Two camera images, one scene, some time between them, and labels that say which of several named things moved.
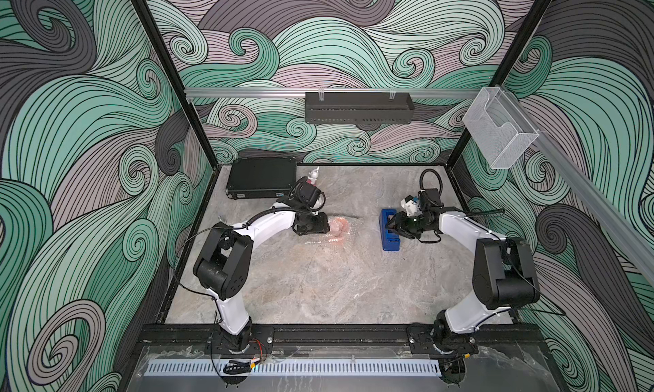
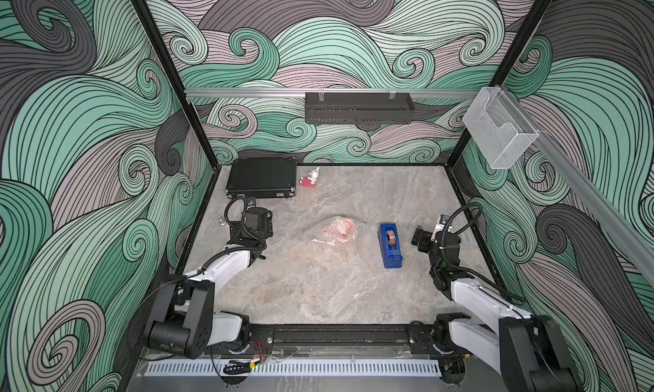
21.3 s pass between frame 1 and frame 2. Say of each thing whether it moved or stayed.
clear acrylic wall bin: stayed
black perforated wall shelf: stayed
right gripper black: moved
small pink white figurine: stayed
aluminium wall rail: stayed
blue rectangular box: moved
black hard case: stayed
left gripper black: moved
